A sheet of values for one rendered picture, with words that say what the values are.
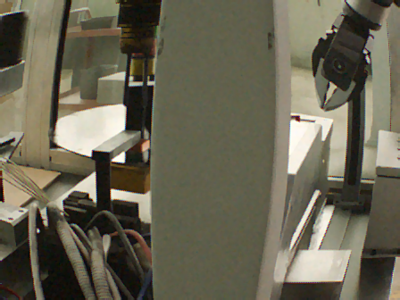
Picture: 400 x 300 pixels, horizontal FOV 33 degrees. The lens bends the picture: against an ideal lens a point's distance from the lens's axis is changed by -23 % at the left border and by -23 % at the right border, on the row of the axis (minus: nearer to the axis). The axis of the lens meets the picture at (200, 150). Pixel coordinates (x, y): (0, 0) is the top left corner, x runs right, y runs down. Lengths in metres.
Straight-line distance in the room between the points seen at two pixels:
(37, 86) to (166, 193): 1.27
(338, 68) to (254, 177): 0.69
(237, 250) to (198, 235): 0.01
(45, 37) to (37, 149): 0.24
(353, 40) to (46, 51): 0.75
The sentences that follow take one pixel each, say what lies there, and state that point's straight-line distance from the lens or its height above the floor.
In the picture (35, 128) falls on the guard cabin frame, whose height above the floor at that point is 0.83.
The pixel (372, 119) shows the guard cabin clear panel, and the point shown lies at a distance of 1.39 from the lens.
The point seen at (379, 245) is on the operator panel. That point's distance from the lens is 1.11.
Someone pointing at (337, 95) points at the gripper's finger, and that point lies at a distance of 1.06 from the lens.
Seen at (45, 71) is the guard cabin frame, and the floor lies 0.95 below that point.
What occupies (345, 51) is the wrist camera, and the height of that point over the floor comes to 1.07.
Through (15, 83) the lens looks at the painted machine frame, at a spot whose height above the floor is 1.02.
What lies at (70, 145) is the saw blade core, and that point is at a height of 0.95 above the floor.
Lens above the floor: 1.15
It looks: 13 degrees down
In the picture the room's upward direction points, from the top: 2 degrees clockwise
